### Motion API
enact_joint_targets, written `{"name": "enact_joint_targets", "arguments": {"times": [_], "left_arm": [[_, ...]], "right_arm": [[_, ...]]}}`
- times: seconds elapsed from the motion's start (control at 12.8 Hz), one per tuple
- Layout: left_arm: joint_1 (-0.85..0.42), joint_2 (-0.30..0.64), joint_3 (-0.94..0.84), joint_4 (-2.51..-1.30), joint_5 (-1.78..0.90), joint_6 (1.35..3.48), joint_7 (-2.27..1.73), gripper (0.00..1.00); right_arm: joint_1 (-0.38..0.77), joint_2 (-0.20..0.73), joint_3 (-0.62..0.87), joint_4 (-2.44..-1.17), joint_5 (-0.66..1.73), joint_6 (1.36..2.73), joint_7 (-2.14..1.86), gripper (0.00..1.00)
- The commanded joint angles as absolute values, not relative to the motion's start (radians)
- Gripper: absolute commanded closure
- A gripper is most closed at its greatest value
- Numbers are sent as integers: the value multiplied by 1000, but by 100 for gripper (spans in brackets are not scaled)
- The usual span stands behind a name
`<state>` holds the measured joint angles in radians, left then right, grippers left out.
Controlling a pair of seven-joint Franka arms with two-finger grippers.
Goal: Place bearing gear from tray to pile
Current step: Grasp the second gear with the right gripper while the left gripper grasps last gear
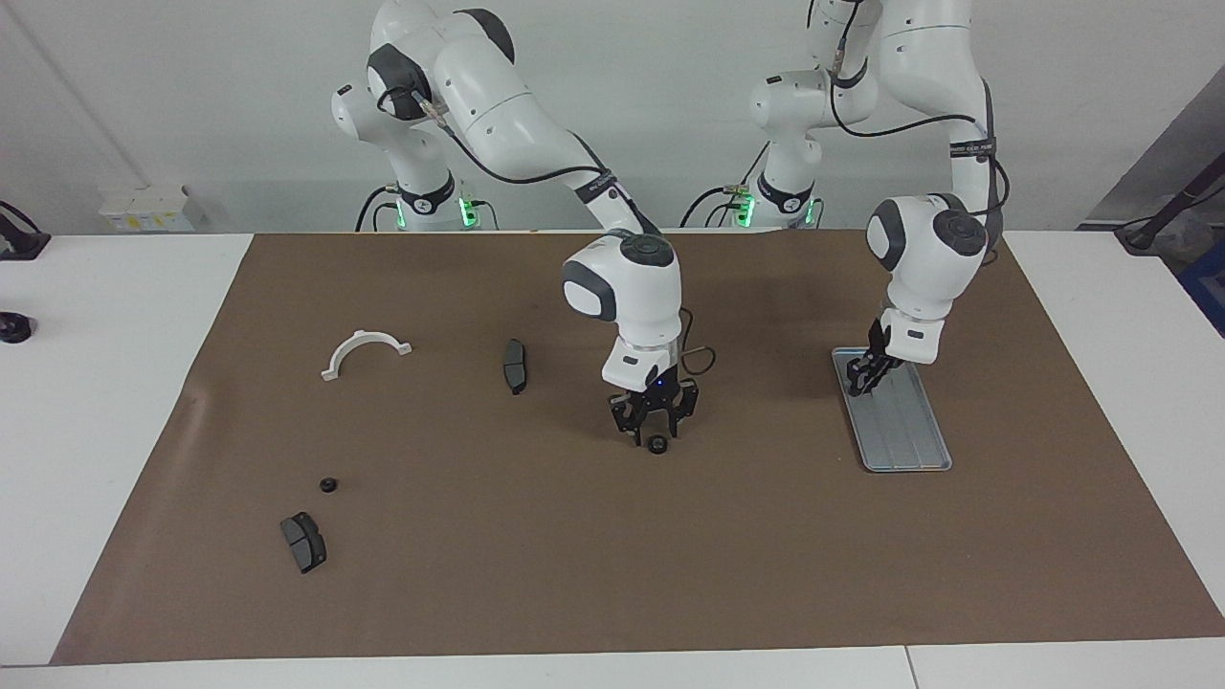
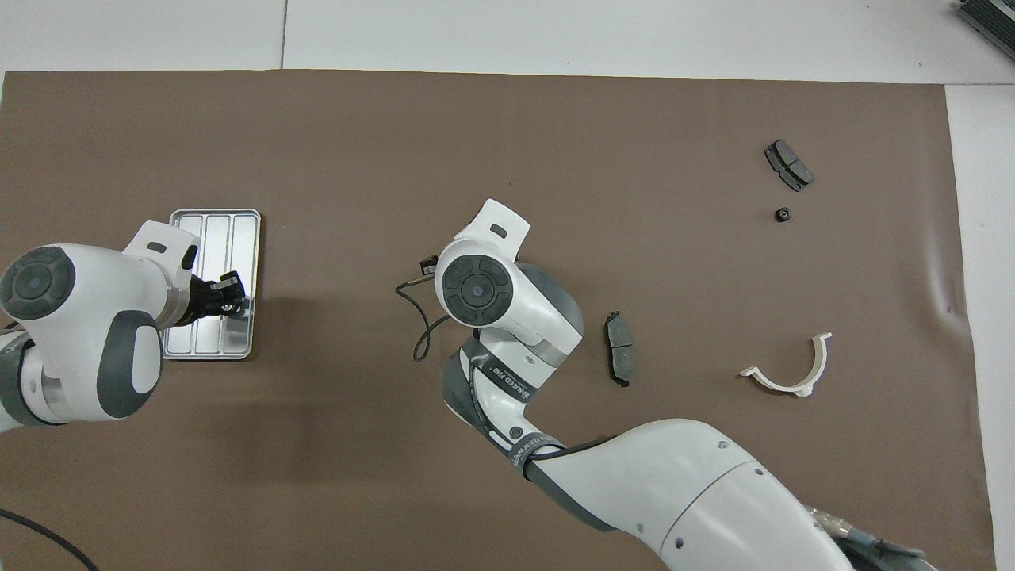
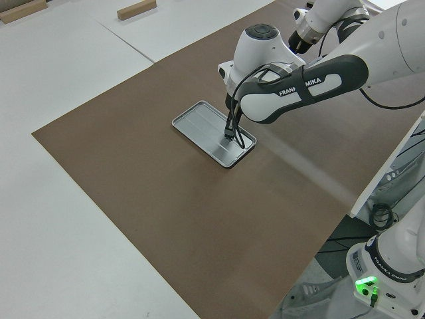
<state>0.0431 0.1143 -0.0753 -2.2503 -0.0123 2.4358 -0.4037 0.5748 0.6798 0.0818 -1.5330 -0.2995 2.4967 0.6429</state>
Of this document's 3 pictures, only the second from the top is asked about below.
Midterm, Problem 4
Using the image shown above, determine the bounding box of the white curved plastic bracket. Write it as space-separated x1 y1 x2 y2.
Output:
739 332 833 398

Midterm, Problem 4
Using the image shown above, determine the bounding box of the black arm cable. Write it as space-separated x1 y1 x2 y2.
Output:
395 255 611 477
0 508 100 571

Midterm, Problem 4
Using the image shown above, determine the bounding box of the dark grey brake pad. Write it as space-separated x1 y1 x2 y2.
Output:
764 139 816 193
604 311 635 389

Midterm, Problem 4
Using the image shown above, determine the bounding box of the brown paper mat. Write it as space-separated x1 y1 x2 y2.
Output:
0 70 996 571

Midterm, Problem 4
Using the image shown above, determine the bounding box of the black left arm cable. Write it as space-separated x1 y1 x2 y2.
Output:
0 508 100 571

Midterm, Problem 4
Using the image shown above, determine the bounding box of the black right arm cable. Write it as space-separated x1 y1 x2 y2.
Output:
395 255 611 477

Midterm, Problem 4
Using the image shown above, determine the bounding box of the silver metal tray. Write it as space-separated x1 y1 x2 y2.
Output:
161 209 262 362

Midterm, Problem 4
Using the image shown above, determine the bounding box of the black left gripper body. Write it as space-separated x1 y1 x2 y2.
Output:
169 274 229 328

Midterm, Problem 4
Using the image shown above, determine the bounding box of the grey ribbed metal object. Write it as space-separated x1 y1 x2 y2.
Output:
956 0 1015 60

